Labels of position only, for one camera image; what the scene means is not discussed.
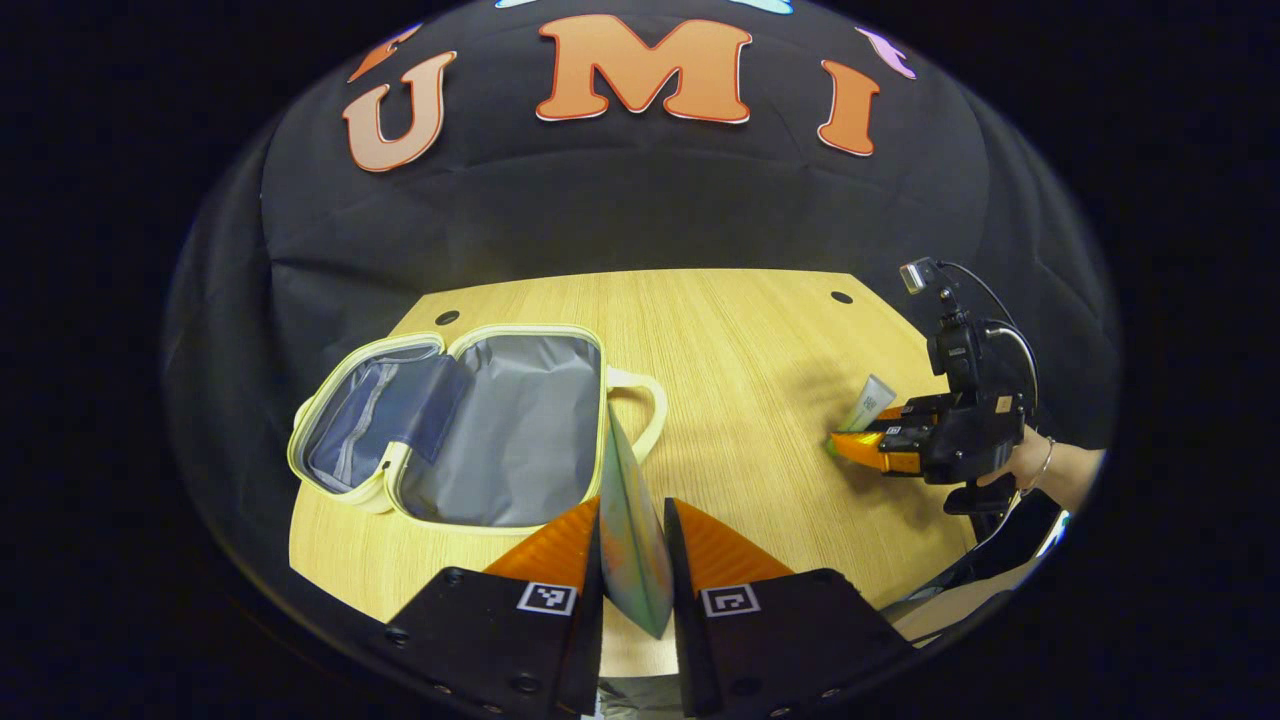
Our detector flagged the person's light trousers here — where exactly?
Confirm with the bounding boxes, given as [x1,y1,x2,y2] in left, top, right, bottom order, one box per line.
[890,555,1046,643]

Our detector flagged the thin bracelet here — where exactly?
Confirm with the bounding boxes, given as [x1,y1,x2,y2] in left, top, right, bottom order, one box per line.
[1020,435,1057,498]

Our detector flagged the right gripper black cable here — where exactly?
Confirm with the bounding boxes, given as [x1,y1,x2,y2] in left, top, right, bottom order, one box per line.
[938,260,1041,406]

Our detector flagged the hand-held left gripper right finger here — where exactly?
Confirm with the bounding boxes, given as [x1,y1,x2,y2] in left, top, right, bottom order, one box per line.
[665,498,916,719]

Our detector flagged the white tube with printed label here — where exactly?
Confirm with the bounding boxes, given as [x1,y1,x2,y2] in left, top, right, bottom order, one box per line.
[598,400,674,639]

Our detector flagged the pale yellow suitcase bag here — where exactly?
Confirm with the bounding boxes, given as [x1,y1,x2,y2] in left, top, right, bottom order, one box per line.
[287,323,669,536]

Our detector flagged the white and green tube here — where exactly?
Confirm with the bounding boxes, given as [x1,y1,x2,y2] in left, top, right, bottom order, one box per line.
[825,375,898,456]

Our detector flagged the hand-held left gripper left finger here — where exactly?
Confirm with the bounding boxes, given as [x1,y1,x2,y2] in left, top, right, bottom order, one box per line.
[385,497,604,719]

